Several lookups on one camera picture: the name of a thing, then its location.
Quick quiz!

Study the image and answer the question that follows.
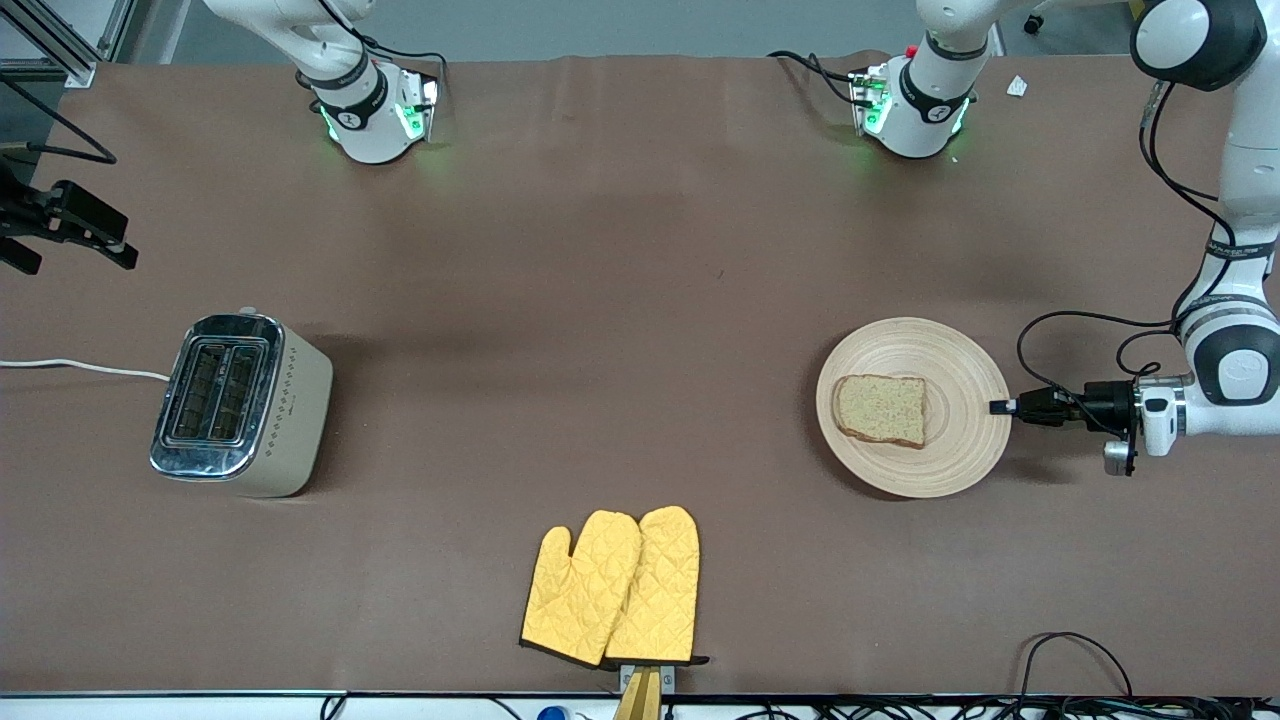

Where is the round wooden plate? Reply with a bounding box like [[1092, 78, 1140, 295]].
[[815, 317, 1012, 499]]

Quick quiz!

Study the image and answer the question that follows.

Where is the brown toast slice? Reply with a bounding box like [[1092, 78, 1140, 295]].
[[833, 375, 928, 449]]

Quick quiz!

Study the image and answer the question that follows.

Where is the chrome and beige toaster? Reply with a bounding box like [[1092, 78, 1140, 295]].
[[150, 310, 334, 499]]

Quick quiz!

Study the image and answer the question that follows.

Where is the yellow quilted oven mitt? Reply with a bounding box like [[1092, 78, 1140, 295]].
[[605, 505, 711, 666], [520, 510, 643, 669]]

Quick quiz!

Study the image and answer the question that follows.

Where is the wooden stick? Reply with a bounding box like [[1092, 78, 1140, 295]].
[[612, 668, 663, 720]]

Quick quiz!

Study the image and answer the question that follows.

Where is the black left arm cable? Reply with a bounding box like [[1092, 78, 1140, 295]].
[[1017, 80, 1239, 441]]

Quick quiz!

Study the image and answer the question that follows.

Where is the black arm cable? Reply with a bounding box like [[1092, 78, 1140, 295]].
[[0, 78, 118, 166], [1017, 80, 1239, 441]]

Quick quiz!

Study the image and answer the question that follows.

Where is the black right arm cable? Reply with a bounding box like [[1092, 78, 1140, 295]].
[[0, 78, 118, 166]]

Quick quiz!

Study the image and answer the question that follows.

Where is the white toaster power cord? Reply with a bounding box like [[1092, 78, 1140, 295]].
[[0, 358, 171, 383]]

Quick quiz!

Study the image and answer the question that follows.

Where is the aluminium frame profile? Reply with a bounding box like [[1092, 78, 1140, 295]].
[[0, 0, 136, 89]]

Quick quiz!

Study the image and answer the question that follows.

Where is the looped black cable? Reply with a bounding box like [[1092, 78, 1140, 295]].
[[1015, 632, 1136, 701]]

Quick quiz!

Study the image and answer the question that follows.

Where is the black cable bundle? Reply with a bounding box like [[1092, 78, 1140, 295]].
[[665, 696, 1280, 720]]

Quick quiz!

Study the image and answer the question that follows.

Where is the black base power cable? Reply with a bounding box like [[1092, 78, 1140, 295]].
[[768, 50, 863, 107]]

